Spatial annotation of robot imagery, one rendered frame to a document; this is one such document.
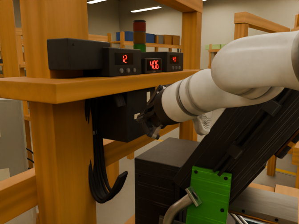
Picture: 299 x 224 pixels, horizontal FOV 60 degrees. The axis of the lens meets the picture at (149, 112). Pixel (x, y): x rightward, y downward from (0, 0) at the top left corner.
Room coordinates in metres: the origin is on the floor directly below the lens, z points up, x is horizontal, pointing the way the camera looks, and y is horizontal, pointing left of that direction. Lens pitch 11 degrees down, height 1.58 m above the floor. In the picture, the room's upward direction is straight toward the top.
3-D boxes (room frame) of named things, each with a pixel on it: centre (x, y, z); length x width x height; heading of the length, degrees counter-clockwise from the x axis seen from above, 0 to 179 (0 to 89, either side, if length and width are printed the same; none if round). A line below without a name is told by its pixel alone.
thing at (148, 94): (0.81, 0.07, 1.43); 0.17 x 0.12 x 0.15; 151
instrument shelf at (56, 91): (0.93, 0.06, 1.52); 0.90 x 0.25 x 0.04; 151
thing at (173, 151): (0.97, -0.10, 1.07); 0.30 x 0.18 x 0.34; 151
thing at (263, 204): (0.82, -0.29, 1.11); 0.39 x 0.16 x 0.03; 61
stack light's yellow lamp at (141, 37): (1.06, 0.04, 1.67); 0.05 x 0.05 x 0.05
